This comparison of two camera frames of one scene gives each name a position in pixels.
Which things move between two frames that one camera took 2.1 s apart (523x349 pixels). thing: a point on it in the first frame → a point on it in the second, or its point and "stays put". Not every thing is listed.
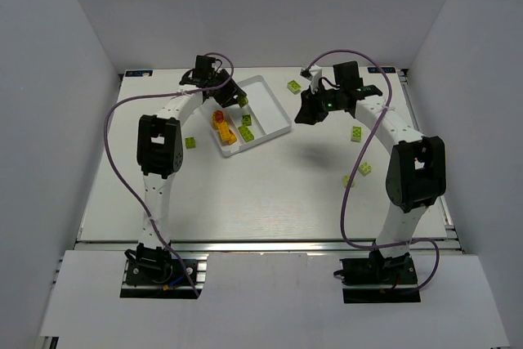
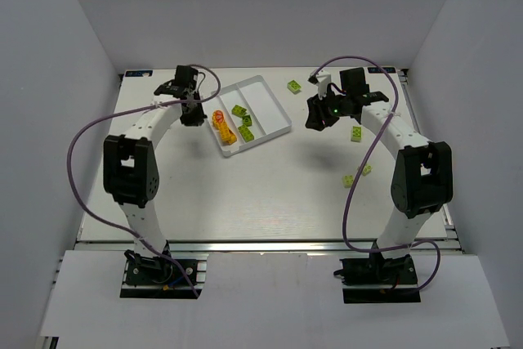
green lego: x=243 y=101 → x=238 y=110
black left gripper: x=231 y=92 → x=193 y=116
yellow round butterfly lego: x=218 y=116 stays put
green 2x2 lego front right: x=346 y=180 stays put
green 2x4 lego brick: x=246 y=133 stays put
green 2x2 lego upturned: x=247 y=119 stays put
